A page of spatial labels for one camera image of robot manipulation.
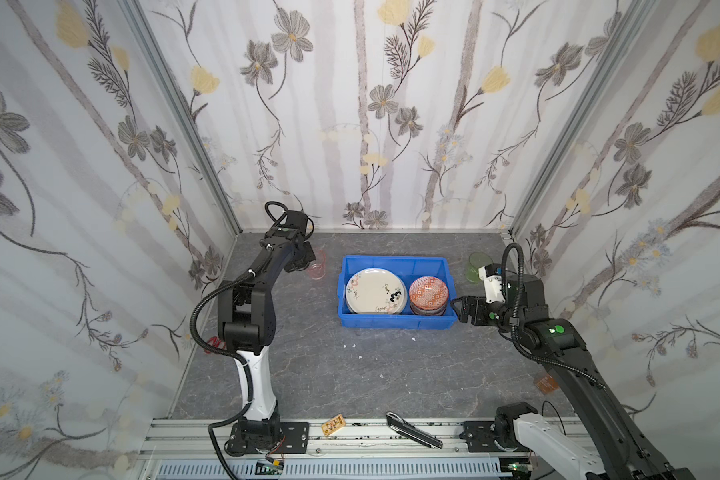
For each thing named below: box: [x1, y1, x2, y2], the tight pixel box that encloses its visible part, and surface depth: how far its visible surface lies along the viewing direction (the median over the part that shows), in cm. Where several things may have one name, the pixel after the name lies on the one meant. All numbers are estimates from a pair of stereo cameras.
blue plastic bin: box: [338, 256, 457, 329], surface depth 97 cm
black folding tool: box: [386, 411, 444, 449], surface depth 76 cm
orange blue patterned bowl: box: [409, 276, 449, 316], surface depth 93 cm
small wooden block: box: [322, 414, 346, 437], surface depth 77 cm
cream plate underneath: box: [345, 268, 408, 315], surface depth 100 cm
